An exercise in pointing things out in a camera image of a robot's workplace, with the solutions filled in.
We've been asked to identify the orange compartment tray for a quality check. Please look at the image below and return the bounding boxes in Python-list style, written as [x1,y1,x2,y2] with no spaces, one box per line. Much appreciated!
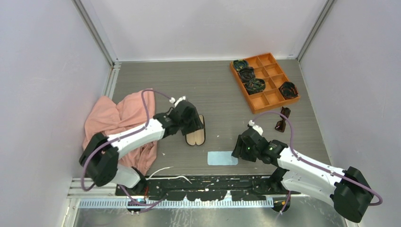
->
[229,52,300,114]

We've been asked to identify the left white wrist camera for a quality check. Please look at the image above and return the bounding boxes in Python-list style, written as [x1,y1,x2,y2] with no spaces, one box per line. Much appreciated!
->
[169,96,186,107]

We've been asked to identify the rolled dark belt top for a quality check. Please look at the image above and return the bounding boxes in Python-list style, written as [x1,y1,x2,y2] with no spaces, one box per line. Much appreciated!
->
[232,59,249,72]

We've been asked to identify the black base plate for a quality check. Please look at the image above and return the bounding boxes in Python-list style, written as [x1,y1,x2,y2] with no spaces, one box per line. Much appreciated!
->
[115,175,288,201]

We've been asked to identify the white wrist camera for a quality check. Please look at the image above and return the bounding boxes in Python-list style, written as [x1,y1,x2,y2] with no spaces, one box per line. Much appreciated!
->
[248,120,263,136]
[169,96,186,107]

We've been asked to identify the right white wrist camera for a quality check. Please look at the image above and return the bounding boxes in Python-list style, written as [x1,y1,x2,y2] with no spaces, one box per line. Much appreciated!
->
[248,120,263,136]

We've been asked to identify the black glasses case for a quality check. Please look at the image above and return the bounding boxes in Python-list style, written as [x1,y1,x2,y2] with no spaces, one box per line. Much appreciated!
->
[185,114,206,146]

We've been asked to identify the white loose wire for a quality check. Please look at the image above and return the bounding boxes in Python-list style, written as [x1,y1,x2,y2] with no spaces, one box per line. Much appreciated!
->
[146,166,192,184]

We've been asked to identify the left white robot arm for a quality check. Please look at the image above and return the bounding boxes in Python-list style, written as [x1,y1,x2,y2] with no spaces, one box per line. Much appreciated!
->
[79,100,204,196]

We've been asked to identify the rolled dark belt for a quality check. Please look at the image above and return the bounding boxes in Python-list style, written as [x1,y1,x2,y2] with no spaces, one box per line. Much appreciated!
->
[238,67,256,83]
[279,81,299,100]
[244,78,266,95]
[232,59,249,72]

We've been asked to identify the light blue cleaning cloth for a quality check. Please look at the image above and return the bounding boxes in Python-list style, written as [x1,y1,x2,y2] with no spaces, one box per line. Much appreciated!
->
[207,151,238,166]

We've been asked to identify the slotted cable duct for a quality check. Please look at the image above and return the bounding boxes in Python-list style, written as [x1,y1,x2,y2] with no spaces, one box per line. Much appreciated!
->
[78,198,274,209]

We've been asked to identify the rolled dark belt right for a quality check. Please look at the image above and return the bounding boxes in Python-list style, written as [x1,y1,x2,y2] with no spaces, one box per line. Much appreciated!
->
[279,81,299,100]

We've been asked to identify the brown tortoise sunglasses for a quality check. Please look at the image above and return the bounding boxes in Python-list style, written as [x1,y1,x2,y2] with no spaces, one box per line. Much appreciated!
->
[275,107,291,132]

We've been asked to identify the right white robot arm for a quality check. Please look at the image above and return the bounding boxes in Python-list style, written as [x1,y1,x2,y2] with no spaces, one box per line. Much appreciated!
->
[232,127,374,223]

